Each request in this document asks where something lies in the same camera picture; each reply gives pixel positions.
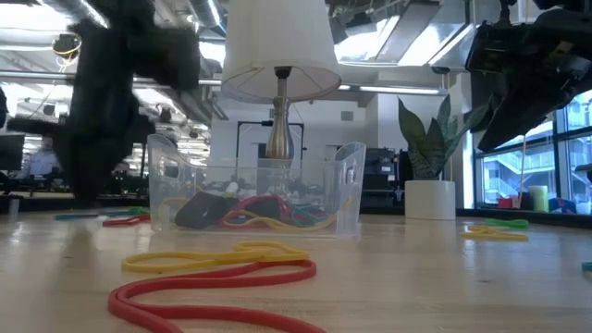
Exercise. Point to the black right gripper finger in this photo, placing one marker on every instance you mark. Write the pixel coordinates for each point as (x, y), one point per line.
(527, 129)
(522, 108)

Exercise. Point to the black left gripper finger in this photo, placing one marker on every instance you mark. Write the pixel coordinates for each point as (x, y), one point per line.
(113, 166)
(83, 171)

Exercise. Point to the long teal rubber band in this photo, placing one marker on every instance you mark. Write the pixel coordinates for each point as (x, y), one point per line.
(587, 267)

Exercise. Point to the long red rubber band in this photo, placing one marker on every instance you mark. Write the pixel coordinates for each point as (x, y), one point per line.
(208, 313)

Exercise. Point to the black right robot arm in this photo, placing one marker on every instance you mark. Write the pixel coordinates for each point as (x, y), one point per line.
(569, 4)

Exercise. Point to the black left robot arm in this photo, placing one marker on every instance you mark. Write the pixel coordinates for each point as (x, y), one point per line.
(129, 46)

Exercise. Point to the clear plastic bin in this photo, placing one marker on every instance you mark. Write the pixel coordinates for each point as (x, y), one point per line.
(351, 185)

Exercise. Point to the person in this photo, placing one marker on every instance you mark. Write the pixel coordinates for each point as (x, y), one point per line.
(44, 159)

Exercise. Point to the yellow-green cylinder container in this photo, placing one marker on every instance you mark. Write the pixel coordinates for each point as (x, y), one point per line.
(538, 199)

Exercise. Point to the black monitor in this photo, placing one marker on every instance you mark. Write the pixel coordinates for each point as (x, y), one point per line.
(11, 152)

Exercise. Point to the small red box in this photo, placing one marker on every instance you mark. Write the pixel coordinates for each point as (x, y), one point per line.
(505, 203)

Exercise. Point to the blue and red package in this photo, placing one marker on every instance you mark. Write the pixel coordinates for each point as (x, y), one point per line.
(562, 205)

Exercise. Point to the snake plant in white pot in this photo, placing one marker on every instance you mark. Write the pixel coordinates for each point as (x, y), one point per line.
(430, 199)

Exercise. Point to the ceiling strip light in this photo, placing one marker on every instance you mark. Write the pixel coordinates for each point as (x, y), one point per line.
(398, 90)

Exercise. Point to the black machine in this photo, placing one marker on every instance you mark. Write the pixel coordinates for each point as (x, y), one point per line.
(384, 176)

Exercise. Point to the silver lamp with white shade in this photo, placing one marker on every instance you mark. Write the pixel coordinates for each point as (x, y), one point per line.
(277, 37)

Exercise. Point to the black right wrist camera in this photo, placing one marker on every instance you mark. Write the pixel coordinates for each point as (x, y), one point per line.
(490, 48)

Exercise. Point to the dome ceiling camera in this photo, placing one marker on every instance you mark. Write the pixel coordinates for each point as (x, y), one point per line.
(440, 70)

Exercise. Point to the silver rectangular ceiling duct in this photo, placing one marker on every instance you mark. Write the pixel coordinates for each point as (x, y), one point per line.
(416, 32)

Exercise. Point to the black frame stand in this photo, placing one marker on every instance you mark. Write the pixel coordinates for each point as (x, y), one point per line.
(250, 123)

